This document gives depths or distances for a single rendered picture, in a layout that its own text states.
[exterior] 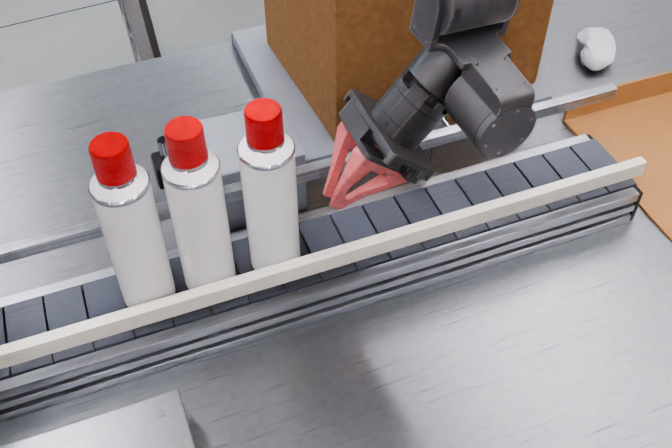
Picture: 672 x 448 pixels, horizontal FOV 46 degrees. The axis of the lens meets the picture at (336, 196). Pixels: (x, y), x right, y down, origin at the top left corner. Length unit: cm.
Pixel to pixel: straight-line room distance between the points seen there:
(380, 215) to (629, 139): 38
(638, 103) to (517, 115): 49
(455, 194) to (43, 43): 208
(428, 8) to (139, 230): 31
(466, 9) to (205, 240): 31
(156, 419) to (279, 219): 21
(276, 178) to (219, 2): 219
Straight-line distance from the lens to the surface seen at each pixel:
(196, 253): 75
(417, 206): 88
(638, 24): 132
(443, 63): 72
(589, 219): 94
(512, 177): 93
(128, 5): 174
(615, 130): 110
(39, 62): 273
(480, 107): 67
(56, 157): 107
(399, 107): 73
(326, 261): 79
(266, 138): 68
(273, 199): 72
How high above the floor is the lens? 152
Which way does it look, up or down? 46 degrees down
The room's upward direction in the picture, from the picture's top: straight up
